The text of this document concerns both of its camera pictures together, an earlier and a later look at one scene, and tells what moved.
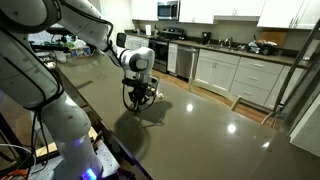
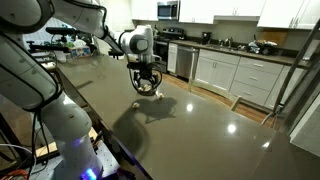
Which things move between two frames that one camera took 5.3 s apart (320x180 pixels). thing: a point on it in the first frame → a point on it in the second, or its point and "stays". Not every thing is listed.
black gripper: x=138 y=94 → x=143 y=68
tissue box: x=80 y=52 stays
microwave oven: x=167 y=11 stays
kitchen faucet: x=227 y=42 stays
